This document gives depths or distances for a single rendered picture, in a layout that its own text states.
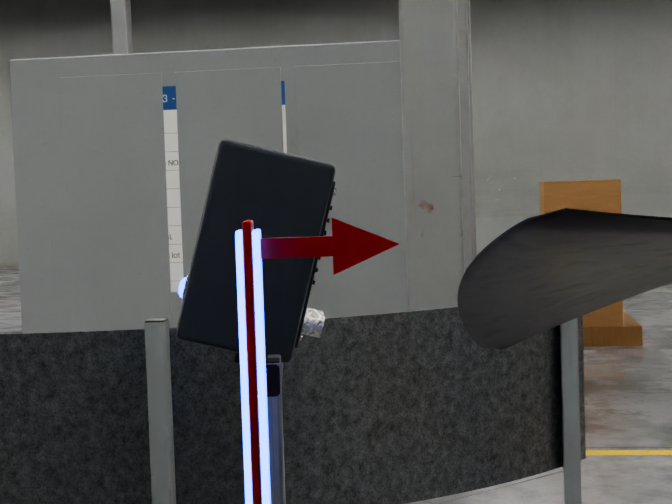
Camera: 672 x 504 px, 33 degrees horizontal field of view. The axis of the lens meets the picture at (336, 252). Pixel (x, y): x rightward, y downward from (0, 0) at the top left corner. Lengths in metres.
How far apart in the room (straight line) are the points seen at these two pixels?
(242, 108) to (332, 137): 0.55
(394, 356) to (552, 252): 1.93
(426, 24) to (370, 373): 2.69
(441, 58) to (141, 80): 2.49
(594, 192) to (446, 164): 3.90
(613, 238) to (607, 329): 8.24
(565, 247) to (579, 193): 8.14
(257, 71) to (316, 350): 4.46
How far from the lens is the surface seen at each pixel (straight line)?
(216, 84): 6.69
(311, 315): 1.09
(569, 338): 2.66
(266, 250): 0.48
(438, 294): 4.80
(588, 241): 0.43
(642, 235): 0.42
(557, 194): 8.56
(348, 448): 2.35
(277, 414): 1.01
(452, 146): 4.78
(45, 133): 6.98
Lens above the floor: 1.20
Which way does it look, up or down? 3 degrees down
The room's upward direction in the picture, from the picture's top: 2 degrees counter-clockwise
